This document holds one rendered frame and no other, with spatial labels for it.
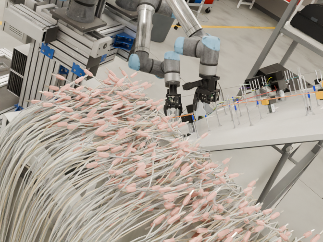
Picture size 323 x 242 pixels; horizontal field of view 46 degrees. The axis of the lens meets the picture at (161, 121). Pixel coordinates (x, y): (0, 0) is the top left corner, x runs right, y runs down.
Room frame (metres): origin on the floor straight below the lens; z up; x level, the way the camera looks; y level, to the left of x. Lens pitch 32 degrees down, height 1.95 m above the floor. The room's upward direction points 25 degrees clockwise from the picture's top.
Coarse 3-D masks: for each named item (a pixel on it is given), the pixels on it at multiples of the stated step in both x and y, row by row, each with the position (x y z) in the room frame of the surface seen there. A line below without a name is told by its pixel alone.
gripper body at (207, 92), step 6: (204, 78) 1.45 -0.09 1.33; (210, 78) 1.45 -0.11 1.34; (216, 78) 1.45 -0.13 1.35; (204, 84) 1.46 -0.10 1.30; (210, 84) 1.45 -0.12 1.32; (216, 84) 1.45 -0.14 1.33; (198, 90) 1.45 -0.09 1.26; (204, 90) 1.44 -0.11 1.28; (210, 90) 1.44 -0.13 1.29; (216, 90) 1.45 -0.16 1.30; (198, 96) 1.44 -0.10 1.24; (204, 96) 1.44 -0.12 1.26; (210, 96) 1.42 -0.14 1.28; (216, 96) 1.46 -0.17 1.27; (210, 102) 1.42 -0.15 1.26
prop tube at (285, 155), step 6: (282, 156) 1.17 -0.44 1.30; (288, 156) 1.16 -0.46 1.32; (282, 162) 1.16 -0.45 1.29; (276, 168) 1.16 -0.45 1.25; (276, 174) 1.16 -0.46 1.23; (270, 180) 1.16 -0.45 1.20; (270, 186) 1.15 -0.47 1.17; (264, 192) 1.15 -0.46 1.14; (258, 198) 1.16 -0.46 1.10; (264, 198) 1.15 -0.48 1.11
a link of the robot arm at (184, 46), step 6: (180, 36) 1.55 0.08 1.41; (192, 36) 1.58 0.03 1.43; (198, 36) 1.59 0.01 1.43; (180, 42) 1.51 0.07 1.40; (186, 42) 1.50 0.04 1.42; (192, 42) 1.50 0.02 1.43; (198, 42) 1.49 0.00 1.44; (174, 48) 1.51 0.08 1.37; (180, 48) 1.50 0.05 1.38; (186, 48) 1.49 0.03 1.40; (192, 48) 1.48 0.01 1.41; (180, 54) 1.52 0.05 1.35; (186, 54) 1.50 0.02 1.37; (192, 54) 1.48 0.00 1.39
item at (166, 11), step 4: (160, 0) 1.96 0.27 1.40; (164, 0) 1.98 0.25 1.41; (160, 4) 1.96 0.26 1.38; (164, 4) 1.97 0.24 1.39; (160, 8) 1.97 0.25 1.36; (164, 8) 1.97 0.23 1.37; (168, 8) 1.98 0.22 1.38; (156, 12) 1.99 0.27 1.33; (160, 12) 1.98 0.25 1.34; (164, 12) 1.98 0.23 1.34; (168, 12) 1.99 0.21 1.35; (172, 12) 1.99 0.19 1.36; (168, 16) 2.02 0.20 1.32; (172, 16) 2.01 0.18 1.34
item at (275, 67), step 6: (270, 66) 2.60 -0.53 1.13; (276, 66) 2.66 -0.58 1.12; (282, 66) 2.71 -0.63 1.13; (258, 72) 2.43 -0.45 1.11; (264, 72) 2.43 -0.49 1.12; (270, 72) 2.48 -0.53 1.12; (282, 72) 2.59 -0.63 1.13; (288, 72) 2.65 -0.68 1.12; (294, 78) 2.58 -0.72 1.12; (294, 84) 2.46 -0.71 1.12; (306, 84) 2.57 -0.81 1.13; (288, 90) 2.32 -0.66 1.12; (294, 90) 2.35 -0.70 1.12
